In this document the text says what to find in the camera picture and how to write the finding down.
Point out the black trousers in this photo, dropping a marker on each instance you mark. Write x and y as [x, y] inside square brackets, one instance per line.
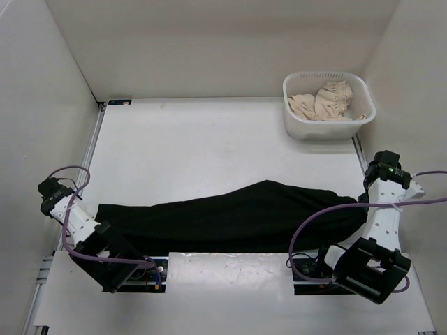
[260, 218]

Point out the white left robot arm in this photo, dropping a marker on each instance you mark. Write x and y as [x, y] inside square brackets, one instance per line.
[98, 248]

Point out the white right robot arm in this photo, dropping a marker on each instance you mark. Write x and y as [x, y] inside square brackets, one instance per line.
[373, 266]

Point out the beige trousers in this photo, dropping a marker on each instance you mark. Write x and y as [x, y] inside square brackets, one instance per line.
[340, 100]

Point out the white plastic basket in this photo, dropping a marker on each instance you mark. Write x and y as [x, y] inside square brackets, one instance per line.
[328, 129]

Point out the blue label sticker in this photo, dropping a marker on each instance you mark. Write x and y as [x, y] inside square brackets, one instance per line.
[120, 102]

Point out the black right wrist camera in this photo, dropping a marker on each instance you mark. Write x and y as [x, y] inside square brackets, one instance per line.
[386, 167]

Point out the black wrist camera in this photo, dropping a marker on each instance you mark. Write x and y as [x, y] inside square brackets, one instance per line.
[52, 192]
[386, 167]

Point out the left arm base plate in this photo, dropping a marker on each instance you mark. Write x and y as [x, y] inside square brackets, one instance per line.
[148, 280]

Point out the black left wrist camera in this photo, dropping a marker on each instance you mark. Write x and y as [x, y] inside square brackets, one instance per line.
[52, 192]

